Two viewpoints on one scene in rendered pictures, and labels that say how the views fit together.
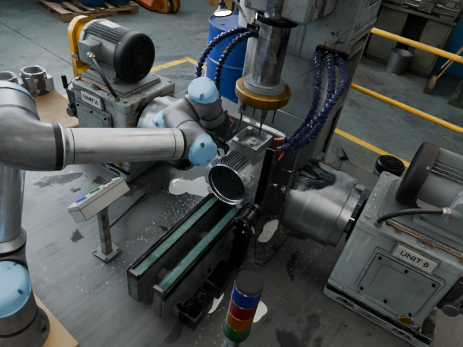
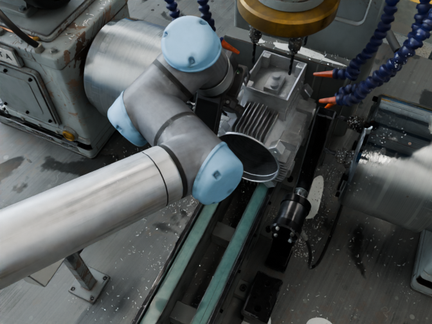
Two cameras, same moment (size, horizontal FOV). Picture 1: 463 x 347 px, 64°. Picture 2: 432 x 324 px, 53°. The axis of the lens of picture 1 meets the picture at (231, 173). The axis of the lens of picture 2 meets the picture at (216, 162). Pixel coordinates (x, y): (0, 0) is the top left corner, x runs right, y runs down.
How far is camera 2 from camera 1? 0.44 m
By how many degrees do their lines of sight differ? 16
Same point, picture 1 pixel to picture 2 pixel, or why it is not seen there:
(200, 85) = (184, 37)
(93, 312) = not seen: outside the picture
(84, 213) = (37, 278)
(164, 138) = (142, 185)
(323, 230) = (417, 219)
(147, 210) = not seen: hidden behind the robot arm
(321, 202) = (413, 179)
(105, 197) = not seen: hidden behind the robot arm
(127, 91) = (51, 28)
